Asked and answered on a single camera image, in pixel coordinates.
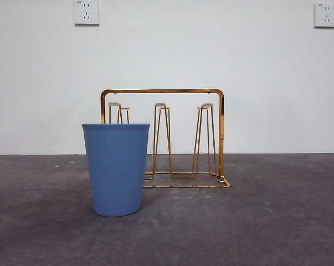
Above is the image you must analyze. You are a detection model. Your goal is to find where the blue ribbed plastic cup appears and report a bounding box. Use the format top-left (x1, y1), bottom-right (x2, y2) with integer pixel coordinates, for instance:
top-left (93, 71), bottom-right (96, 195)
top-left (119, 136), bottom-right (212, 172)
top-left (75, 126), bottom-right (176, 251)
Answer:
top-left (81, 122), bottom-right (151, 217)

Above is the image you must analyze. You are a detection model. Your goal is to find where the gold wire cup rack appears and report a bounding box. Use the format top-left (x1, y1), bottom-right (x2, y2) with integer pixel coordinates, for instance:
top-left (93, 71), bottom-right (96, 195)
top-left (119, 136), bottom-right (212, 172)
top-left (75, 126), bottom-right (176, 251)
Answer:
top-left (99, 88), bottom-right (232, 189)

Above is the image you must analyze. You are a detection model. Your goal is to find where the white wall socket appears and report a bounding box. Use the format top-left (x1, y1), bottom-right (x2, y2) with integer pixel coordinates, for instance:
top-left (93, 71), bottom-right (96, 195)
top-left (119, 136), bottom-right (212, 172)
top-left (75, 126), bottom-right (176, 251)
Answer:
top-left (74, 0), bottom-right (100, 27)
top-left (314, 2), bottom-right (334, 29)

